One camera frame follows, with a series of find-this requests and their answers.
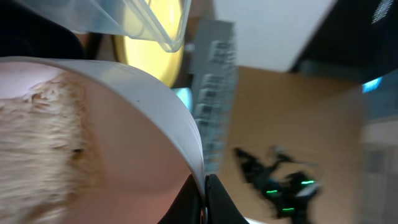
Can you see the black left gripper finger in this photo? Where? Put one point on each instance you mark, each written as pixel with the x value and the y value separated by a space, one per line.
pixel 216 207

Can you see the pink white bowl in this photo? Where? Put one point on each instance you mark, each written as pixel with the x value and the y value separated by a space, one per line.
pixel 147 139

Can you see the rice food scraps pile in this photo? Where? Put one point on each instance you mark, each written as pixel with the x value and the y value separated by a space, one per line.
pixel 48 157

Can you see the light blue bowl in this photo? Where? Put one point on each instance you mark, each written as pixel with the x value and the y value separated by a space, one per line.
pixel 185 95

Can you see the grey dishwasher rack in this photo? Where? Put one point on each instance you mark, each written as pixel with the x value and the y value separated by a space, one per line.
pixel 215 75

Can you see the clear plastic waste bin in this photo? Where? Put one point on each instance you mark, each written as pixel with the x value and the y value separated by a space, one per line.
pixel 133 18

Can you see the yellow plate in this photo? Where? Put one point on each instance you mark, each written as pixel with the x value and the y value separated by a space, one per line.
pixel 148 55

